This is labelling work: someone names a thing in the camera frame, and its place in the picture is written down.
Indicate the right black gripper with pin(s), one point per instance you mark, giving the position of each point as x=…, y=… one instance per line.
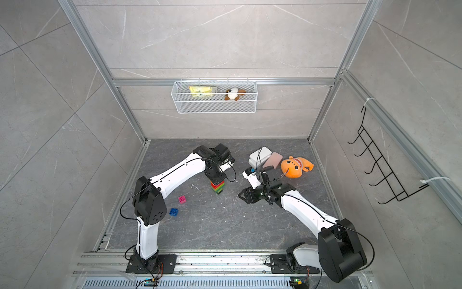
x=249, y=193

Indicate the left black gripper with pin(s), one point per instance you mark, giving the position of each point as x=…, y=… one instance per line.
x=223, y=176

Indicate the red lego brick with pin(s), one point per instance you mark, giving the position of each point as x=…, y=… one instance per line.
x=216, y=187

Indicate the lime green long brick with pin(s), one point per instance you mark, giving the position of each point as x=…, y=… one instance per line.
x=218, y=189

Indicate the magenta lego brick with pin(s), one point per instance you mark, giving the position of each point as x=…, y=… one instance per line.
x=182, y=199

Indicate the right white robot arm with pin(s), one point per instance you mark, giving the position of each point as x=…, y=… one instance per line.
x=338, y=252

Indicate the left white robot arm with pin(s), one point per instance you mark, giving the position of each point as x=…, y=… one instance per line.
x=150, y=194

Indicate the blue lego brick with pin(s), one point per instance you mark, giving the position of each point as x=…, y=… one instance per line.
x=174, y=212

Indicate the orange plush toy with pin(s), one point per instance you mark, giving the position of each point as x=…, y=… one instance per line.
x=293, y=167

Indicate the pink rectangular box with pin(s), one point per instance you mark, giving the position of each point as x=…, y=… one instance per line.
x=273, y=161

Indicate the white rectangular box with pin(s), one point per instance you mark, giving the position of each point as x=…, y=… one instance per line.
x=259, y=157

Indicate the brown white plush toy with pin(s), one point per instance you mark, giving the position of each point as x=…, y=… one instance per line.
x=234, y=94

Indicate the yellow packet in basket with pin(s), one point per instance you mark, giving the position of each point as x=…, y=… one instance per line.
x=202, y=91

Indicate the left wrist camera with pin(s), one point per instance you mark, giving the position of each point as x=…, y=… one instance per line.
x=227, y=164

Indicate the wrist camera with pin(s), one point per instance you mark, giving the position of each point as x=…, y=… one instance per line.
x=251, y=176
x=227, y=164

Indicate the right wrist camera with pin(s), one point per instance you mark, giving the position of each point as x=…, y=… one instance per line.
x=251, y=176

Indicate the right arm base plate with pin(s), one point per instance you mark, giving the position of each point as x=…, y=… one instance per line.
x=285, y=264

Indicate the white wire basket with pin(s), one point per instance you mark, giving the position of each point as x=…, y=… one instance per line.
x=186, y=104

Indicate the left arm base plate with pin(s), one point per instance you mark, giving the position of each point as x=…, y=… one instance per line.
x=156, y=264

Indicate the black wall hook rack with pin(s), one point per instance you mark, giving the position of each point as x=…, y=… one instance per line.
x=382, y=165

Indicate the aluminium mounting rail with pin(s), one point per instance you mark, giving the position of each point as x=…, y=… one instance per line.
x=200, y=264

